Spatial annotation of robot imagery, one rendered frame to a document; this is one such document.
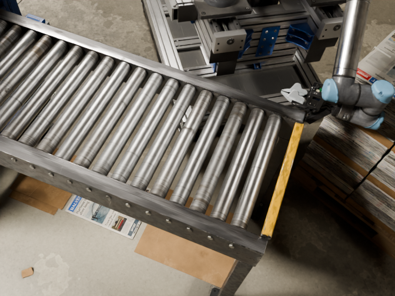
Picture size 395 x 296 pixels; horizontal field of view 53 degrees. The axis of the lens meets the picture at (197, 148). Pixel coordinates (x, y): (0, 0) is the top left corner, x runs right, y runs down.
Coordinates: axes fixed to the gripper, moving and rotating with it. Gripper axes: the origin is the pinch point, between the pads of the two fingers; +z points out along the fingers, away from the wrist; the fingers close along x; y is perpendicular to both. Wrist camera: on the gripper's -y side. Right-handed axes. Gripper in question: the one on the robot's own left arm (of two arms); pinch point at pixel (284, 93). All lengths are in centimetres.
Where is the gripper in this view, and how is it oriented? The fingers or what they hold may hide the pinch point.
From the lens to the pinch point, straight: 151.6
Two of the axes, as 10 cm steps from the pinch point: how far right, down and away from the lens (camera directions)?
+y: 0.8, -5.4, -8.4
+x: -3.6, 7.7, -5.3
